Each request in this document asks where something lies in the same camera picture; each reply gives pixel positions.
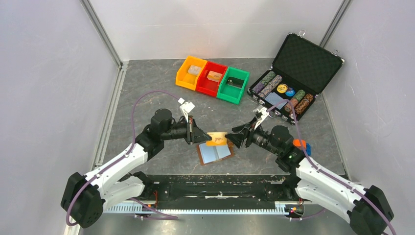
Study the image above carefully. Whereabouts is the red plastic bin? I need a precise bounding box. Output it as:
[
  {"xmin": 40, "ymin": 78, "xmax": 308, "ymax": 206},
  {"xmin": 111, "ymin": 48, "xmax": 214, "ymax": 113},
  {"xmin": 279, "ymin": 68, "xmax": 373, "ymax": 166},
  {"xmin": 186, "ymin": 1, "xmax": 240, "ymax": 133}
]
[{"xmin": 196, "ymin": 61, "xmax": 228, "ymax": 97}]

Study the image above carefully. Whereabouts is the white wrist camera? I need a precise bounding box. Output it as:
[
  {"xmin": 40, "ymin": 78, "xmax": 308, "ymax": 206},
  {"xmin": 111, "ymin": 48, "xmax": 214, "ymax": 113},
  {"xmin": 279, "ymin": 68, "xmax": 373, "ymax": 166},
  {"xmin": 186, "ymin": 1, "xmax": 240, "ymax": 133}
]
[
  {"xmin": 178, "ymin": 97, "xmax": 195, "ymax": 122},
  {"xmin": 253, "ymin": 105, "xmax": 270, "ymax": 130}
]

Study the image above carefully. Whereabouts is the orange blue tape roll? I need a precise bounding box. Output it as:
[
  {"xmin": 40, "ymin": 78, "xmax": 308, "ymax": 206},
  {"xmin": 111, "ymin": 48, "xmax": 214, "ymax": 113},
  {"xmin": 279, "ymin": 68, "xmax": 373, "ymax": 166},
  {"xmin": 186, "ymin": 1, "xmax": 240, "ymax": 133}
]
[{"xmin": 293, "ymin": 139, "xmax": 312, "ymax": 156}]

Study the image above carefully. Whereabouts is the yellow dealer button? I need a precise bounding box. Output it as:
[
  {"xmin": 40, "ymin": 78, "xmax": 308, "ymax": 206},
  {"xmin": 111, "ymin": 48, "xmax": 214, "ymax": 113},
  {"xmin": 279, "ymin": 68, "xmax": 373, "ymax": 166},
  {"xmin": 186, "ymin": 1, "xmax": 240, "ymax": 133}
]
[{"xmin": 276, "ymin": 84, "xmax": 289, "ymax": 94}]

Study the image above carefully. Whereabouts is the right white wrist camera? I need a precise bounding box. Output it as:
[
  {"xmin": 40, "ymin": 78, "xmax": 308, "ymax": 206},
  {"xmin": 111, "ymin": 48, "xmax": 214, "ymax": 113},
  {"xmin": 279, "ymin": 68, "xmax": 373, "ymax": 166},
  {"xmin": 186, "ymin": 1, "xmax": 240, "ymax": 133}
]
[{"xmin": 253, "ymin": 105, "xmax": 270, "ymax": 130}]

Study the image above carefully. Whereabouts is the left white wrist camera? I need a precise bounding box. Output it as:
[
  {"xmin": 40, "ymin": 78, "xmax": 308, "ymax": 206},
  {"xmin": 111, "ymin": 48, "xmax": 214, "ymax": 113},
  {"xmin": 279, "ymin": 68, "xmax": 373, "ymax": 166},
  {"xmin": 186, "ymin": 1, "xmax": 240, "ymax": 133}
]
[{"xmin": 178, "ymin": 97, "xmax": 195, "ymax": 122}]

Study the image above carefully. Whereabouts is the green plastic bin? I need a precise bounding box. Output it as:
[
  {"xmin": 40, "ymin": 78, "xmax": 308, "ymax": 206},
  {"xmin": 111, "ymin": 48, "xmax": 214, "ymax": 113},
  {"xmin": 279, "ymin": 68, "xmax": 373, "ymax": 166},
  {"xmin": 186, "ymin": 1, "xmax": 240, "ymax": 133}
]
[{"xmin": 216, "ymin": 67, "xmax": 250, "ymax": 104}]

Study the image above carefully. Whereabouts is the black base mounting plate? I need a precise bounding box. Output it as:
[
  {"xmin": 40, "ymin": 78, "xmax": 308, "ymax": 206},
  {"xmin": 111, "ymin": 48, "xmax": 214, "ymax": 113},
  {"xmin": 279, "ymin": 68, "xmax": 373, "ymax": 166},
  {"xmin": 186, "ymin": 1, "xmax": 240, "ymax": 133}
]
[{"xmin": 92, "ymin": 173, "xmax": 317, "ymax": 211}]

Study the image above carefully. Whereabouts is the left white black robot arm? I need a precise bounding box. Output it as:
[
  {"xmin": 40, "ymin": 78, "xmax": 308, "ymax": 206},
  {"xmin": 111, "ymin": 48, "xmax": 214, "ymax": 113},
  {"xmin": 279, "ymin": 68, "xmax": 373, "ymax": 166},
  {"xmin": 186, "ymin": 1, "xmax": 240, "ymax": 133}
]
[{"xmin": 61, "ymin": 109, "xmax": 212, "ymax": 228}]

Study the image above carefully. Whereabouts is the card stack in yellow bin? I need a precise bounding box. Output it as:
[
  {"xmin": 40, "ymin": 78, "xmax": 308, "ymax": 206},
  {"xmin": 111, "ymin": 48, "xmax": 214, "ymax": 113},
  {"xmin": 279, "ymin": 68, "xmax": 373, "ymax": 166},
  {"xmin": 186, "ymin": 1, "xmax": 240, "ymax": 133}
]
[{"xmin": 187, "ymin": 65, "xmax": 202, "ymax": 76}]

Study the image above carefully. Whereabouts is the black poker chip case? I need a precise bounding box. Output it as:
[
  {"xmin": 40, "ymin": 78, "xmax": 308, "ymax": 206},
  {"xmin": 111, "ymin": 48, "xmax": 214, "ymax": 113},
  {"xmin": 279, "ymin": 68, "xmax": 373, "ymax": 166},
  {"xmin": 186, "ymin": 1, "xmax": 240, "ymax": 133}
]
[{"xmin": 247, "ymin": 33, "xmax": 345, "ymax": 124}]

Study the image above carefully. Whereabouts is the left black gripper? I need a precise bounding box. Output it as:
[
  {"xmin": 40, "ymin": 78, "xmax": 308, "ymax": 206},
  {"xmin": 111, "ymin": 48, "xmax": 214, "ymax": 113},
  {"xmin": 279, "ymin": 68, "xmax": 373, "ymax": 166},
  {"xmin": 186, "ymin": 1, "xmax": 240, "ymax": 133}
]
[{"xmin": 161, "ymin": 116, "xmax": 211, "ymax": 145}]

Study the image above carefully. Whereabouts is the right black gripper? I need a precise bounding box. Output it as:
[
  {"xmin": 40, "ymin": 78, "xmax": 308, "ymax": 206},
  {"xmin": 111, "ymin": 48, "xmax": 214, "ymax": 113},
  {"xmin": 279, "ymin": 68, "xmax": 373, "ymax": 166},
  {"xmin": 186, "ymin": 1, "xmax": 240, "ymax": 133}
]
[{"xmin": 225, "ymin": 116, "xmax": 281, "ymax": 156}]

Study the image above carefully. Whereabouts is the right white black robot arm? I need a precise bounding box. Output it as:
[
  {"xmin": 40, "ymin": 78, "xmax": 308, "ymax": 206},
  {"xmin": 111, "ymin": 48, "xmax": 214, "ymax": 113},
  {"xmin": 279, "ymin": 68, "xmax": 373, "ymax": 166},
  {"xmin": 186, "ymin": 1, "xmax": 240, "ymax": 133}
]
[{"xmin": 225, "ymin": 119, "xmax": 394, "ymax": 235}]

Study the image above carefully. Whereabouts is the card stack in red bin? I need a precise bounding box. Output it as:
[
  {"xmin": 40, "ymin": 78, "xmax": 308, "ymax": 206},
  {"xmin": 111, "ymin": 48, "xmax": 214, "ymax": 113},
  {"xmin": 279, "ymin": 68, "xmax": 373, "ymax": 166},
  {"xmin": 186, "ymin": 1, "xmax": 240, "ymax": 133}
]
[{"xmin": 207, "ymin": 71, "xmax": 223, "ymax": 82}]

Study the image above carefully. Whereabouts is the yellow plastic bin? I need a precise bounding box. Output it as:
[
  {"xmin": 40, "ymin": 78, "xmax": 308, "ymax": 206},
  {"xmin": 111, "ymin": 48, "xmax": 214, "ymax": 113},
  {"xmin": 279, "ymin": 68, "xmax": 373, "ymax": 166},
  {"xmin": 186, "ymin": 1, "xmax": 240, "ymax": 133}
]
[{"xmin": 175, "ymin": 55, "xmax": 208, "ymax": 91}]

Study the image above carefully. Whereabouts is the brown leather card holder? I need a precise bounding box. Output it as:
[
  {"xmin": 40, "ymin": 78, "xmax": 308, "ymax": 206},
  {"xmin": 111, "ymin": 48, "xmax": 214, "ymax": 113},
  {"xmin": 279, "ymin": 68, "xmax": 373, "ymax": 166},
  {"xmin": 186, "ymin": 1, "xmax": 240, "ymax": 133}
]
[{"xmin": 196, "ymin": 141, "xmax": 234, "ymax": 165}]

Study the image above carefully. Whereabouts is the blue playing card deck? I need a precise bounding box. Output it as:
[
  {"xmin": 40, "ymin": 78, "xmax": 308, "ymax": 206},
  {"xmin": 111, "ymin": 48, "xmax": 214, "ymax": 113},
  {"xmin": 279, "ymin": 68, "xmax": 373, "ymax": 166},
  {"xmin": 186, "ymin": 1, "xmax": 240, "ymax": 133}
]
[{"xmin": 265, "ymin": 92, "xmax": 287, "ymax": 109}]

